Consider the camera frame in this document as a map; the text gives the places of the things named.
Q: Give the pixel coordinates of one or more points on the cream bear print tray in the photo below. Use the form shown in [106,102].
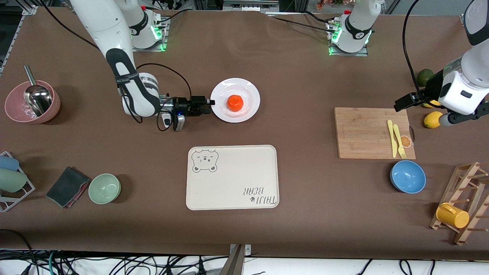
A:
[233,179]

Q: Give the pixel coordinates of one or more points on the wooden cutting board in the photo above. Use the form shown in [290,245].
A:
[363,130]

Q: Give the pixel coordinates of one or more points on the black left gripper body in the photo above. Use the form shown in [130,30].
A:
[431,88]

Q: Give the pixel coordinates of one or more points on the pink folded cloth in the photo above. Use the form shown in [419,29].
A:
[82,191]

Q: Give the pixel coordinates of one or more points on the silver mount bracket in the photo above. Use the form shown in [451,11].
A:
[248,250]

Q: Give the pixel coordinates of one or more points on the orange mandarin fruit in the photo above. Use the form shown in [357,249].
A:
[235,103]

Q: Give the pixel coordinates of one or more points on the metal scoop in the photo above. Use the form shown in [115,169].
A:
[38,97]

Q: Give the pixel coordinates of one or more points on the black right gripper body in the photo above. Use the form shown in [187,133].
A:
[182,105]

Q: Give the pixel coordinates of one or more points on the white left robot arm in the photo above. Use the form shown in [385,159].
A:
[458,91]

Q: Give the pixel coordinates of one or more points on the pink bowl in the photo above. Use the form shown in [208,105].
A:
[51,110]

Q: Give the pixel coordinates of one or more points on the pale green cup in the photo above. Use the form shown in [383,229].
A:
[11,180]

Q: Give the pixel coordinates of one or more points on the yellow mug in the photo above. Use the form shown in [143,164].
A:
[454,217]

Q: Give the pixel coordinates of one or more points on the dark green avocado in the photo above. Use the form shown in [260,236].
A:
[422,78]

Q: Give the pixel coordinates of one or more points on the pale green bowl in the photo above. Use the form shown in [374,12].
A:
[104,188]

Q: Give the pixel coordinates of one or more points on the dark camera stand pole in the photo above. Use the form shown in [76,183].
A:
[235,263]

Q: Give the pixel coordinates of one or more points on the orange slice tag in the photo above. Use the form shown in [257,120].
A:
[407,142]

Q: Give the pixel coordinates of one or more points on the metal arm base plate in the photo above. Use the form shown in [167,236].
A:
[359,54]
[131,48]

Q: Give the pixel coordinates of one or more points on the yellow plastic knife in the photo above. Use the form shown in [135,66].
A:
[392,139]

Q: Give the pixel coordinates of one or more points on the light blue cup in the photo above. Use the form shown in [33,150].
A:
[8,163]

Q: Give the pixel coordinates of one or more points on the aluminium frame profile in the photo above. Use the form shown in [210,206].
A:
[248,5]

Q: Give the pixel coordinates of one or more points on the yellow plastic fork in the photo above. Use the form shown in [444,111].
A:
[398,137]

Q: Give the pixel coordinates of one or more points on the wooden mug rack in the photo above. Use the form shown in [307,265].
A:
[454,195]

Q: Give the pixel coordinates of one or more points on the white round plate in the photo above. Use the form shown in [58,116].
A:
[248,91]

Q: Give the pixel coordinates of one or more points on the yellow lemon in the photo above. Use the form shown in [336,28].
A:
[431,119]
[431,104]

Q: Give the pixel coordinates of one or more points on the dark grey folded cloth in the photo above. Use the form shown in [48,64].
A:
[67,187]

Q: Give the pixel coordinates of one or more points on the blue bowl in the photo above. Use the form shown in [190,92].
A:
[408,177]

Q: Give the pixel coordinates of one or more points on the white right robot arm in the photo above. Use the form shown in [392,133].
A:
[103,26]

